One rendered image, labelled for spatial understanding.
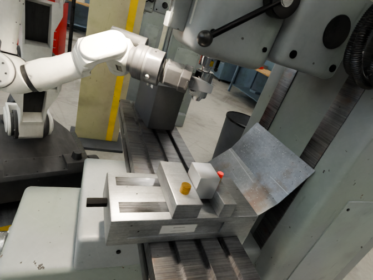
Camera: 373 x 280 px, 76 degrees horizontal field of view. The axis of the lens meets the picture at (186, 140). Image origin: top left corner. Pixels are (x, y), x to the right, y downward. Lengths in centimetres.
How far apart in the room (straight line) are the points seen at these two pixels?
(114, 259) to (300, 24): 70
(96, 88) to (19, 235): 179
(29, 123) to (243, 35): 107
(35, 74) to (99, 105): 185
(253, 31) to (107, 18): 184
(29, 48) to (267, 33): 87
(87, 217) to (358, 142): 71
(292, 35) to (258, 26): 8
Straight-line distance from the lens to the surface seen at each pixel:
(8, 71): 65
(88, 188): 77
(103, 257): 71
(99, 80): 240
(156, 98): 94
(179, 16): 58
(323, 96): 83
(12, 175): 125
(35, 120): 134
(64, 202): 90
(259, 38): 57
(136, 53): 62
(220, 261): 59
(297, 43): 60
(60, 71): 65
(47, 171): 127
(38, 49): 114
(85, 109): 251
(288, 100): 92
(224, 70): 795
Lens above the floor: 136
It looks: 25 degrees down
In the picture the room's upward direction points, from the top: 19 degrees clockwise
